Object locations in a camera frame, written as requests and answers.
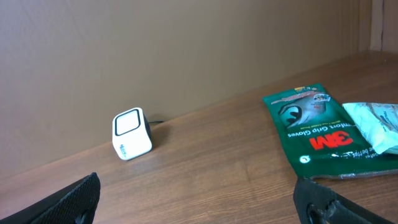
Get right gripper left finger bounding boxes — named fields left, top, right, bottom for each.
left=1, top=172, right=101, bottom=224

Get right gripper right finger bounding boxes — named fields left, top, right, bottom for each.
left=293, top=177, right=392, bottom=224

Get green glove package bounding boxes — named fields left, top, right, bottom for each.
left=263, top=84, right=397, bottom=179

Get teal wet wipes pack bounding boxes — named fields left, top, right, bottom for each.
left=343, top=103, right=397, bottom=154

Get white barcode scanner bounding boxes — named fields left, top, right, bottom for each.
left=112, top=107, right=153, bottom=161

